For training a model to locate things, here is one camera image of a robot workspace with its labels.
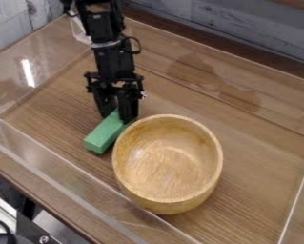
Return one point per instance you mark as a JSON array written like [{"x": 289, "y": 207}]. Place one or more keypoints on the brown wooden bowl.
[{"x": 168, "y": 161}]

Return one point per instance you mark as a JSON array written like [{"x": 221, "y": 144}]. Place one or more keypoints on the clear acrylic tray walls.
[{"x": 249, "y": 102}]

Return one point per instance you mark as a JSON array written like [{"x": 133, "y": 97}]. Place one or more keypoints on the green rectangular block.
[{"x": 101, "y": 138}]

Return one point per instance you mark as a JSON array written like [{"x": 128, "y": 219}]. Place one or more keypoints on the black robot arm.
[{"x": 102, "y": 19}]

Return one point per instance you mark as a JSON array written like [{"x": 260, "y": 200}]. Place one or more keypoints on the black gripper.
[{"x": 116, "y": 78}]

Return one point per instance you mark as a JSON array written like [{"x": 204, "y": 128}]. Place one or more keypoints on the black metal frame bracket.
[{"x": 33, "y": 232}]

